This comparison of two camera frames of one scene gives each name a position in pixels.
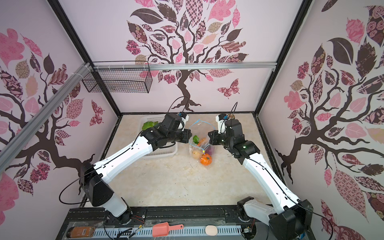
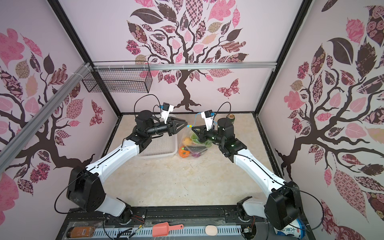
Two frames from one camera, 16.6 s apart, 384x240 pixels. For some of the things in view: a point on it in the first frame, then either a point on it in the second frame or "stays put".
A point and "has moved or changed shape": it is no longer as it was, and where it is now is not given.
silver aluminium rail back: [188, 66] stays put
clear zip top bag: [201, 149] has moved or changed shape
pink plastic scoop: [162, 230] stays put
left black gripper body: [178, 135] -> [160, 127]
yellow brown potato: [197, 154] has moved or changed shape
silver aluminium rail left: [14, 145] stays put
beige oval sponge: [211, 230] stays put
